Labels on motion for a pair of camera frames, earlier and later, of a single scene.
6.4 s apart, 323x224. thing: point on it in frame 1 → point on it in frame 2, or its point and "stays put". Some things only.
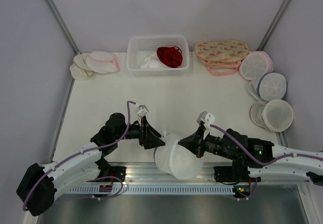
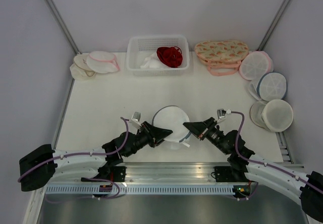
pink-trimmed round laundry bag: (255, 64) stays put
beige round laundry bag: (276, 115) stays put
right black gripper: (195, 143) → (200, 129)
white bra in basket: (153, 61) stays put
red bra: (172, 57) stays put
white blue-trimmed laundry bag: (177, 160) → (172, 117)
